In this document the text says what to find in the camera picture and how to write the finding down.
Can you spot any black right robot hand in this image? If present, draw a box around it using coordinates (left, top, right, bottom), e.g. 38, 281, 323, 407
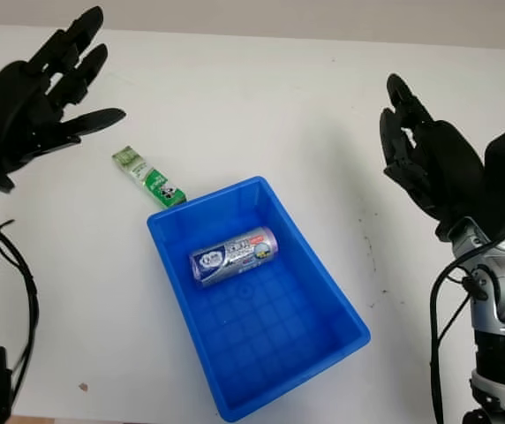
378, 72, 487, 235

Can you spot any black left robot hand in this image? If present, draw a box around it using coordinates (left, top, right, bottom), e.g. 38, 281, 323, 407
0, 4, 127, 193

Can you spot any green white small carton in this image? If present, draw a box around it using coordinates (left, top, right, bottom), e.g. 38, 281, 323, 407
110, 145, 188, 209

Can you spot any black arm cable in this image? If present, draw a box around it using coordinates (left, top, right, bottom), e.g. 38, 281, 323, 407
428, 240, 501, 424
0, 209, 41, 407

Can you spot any purple silver snack packet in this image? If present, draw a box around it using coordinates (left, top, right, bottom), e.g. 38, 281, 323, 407
188, 225, 283, 292

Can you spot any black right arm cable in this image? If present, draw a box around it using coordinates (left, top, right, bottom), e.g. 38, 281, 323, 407
428, 240, 501, 424

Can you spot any blue plastic tray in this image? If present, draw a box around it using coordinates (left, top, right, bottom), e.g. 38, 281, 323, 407
146, 175, 372, 423

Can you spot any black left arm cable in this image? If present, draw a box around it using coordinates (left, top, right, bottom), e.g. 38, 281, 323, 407
0, 209, 41, 407

